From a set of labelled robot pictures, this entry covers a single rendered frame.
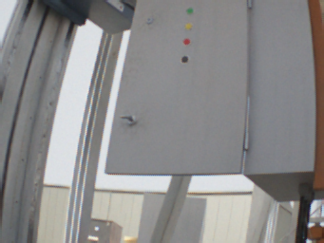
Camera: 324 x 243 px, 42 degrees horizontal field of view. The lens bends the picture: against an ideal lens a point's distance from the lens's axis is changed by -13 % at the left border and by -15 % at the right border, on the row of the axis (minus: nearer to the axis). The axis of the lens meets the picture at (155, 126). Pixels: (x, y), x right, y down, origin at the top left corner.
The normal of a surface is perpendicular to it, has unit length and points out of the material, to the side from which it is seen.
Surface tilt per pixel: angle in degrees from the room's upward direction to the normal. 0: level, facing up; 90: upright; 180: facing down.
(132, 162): 90
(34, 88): 90
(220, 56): 90
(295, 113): 90
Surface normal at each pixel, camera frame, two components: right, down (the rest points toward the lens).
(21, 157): 0.82, -0.07
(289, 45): -0.49, -0.34
